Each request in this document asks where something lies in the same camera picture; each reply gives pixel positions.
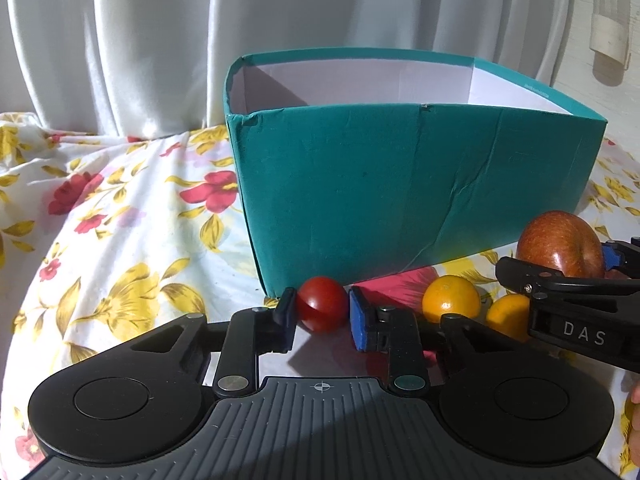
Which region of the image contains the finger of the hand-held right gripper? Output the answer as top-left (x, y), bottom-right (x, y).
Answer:
top-left (495, 256), bottom-right (640, 301)
top-left (602, 237), bottom-right (640, 281)

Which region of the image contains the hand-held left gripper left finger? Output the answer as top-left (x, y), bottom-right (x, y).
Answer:
top-left (127, 287), bottom-right (301, 397)

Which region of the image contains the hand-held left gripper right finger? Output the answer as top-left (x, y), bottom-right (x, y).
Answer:
top-left (348, 287), bottom-right (531, 397)

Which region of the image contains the red cherry tomato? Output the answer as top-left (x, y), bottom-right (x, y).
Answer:
top-left (296, 276), bottom-right (349, 333)

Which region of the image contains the red apple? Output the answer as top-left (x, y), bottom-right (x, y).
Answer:
top-left (516, 211), bottom-right (606, 279)

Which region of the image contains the teal cardboard box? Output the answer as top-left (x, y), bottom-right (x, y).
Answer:
top-left (223, 48), bottom-right (608, 302)

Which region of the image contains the person's right hand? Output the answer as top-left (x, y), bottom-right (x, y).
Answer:
top-left (629, 382), bottom-right (640, 463)

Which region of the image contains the yellow cherry tomato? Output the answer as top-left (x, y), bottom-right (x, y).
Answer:
top-left (486, 293), bottom-right (532, 341)
top-left (422, 275), bottom-right (482, 324)

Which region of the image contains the white board panel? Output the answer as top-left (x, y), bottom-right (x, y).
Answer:
top-left (550, 0), bottom-right (640, 147)

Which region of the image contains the floral tablecloth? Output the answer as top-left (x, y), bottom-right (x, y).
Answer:
top-left (0, 110), bottom-right (640, 480)

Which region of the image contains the translucent tape strip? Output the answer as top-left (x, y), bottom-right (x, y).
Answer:
top-left (589, 0), bottom-right (633, 69)

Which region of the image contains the white curtain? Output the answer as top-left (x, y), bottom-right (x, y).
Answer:
top-left (5, 0), bottom-right (591, 142)

